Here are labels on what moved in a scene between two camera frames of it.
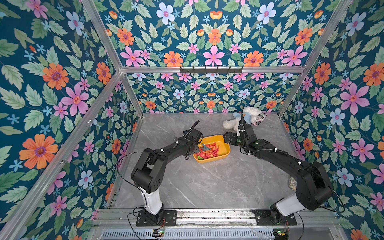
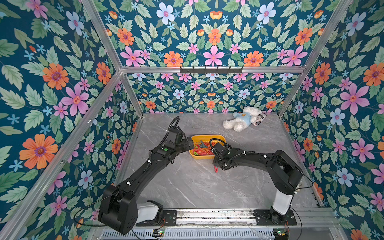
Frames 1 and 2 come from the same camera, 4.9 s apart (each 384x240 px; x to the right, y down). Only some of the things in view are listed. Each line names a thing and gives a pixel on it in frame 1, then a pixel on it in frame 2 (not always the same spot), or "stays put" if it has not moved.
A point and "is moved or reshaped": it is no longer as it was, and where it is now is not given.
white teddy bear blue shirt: x=250 y=114 stays put
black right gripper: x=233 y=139 -> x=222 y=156
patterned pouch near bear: x=260 y=118 stays put
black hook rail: x=211 y=70 stays put
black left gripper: x=197 y=148 -> x=186 y=147
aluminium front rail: x=126 y=218 stays put
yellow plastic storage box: x=224 y=147 is moved or reshaped
